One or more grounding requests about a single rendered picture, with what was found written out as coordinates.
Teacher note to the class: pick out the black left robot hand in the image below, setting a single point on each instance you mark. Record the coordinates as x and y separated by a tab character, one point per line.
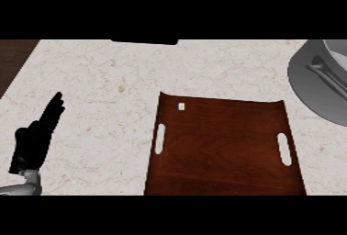
35	143

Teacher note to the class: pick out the grey metal pot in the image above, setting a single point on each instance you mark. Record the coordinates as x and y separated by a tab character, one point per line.
318	82

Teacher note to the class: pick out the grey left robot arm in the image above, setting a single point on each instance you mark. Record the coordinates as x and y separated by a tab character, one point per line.
24	185

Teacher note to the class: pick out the black appliance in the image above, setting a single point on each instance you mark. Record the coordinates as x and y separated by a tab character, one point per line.
145	41

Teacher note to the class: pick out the dark brown wooden tray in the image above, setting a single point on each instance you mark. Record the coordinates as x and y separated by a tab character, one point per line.
222	147

